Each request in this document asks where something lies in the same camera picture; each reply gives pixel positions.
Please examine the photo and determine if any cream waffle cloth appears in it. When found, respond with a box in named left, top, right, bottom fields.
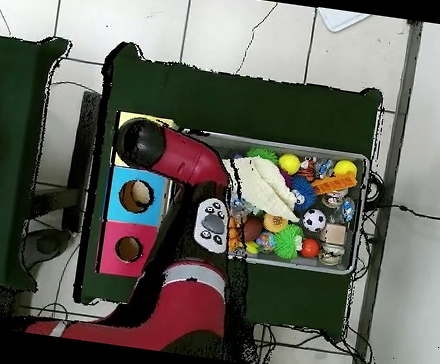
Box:
left=215, top=151, right=308, bottom=224

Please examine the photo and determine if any wooden box with three holes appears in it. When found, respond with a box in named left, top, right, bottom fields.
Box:
left=92, top=110, right=181, bottom=283

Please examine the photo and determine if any silver mesh bin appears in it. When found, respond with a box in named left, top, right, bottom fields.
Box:
left=171, top=129, right=371, bottom=278

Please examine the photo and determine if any green spiky ball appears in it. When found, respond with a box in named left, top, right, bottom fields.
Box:
left=245, top=145, right=281, bottom=165
left=270, top=220, right=306, bottom=262

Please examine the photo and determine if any toy burger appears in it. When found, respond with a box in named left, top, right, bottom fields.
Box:
left=261, top=213, right=290, bottom=236

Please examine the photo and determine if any plain yellow ball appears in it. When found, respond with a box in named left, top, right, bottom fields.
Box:
left=276, top=151, right=303, bottom=177

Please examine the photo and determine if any dark green table cloth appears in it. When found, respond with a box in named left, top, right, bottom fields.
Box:
left=71, top=39, right=387, bottom=343

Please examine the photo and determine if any blue spiky ball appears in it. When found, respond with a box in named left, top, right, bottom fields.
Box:
left=287, top=174, right=320, bottom=214

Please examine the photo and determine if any black and white soccer ball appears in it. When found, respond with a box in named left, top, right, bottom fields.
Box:
left=300, top=207, right=328, bottom=234

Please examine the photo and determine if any plain orange ball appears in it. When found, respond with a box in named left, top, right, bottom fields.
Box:
left=298, top=237, right=322, bottom=260

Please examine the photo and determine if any orange toy brick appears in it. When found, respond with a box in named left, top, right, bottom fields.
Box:
left=309, top=168, right=359, bottom=200

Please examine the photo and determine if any wooden cube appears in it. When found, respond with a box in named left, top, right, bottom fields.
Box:
left=321, top=222, right=348, bottom=246

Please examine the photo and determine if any yellow smiley ball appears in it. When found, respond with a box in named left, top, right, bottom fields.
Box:
left=332, top=158, right=359, bottom=181

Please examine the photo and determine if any white tray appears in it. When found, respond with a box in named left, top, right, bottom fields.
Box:
left=313, top=7, right=372, bottom=38

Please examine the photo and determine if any neighbouring green cloth table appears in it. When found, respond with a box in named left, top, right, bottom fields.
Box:
left=0, top=28, right=73, bottom=293

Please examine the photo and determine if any black cable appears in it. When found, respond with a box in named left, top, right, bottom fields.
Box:
left=360, top=197, right=440, bottom=223

